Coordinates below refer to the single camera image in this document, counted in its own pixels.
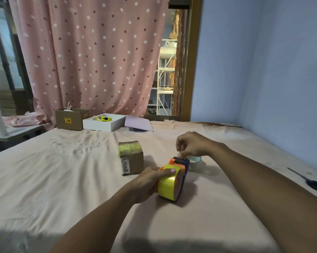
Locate wooden door frame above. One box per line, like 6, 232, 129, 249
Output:
180, 0, 203, 122

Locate lavender box lid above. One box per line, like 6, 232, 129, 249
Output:
124, 115, 154, 132

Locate white shallow box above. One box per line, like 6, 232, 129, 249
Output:
82, 113, 126, 132

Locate pink bed sheet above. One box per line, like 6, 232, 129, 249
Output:
0, 120, 317, 253

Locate pink dotted curtain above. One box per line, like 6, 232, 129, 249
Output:
8, 0, 171, 131

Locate white side table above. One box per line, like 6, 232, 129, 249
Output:
0, 124, 47, 142

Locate black scissors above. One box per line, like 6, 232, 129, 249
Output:
287, 167, 317, 193

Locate stack of cardboard boxes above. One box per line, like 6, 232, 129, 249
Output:
0, 89, 30, 117

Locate small taped cardboard box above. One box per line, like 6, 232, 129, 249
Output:
118, 141, 145, 176

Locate yellow tape roll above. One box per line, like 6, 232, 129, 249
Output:
158, 166, 185, 201

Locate clear tape roll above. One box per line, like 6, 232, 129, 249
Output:
187, 155, 203, 173

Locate blue orange tape dispenser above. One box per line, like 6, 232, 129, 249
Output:
155, 157, 190, 203

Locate white metal shelving rack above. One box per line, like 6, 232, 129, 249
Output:
151, 39, 178, 116

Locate person's left hand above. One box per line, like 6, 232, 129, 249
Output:
129, 166, 176, 205

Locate open brown cardboard box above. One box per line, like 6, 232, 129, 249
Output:
55, 108, 90, 131

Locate person's right hand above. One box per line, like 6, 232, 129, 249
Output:
176, 132, 222, 158

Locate person's right forearm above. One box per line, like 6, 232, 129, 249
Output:
210, 143, 317, 253

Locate person's left forearm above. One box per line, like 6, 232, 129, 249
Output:
49, 183, 138, 253

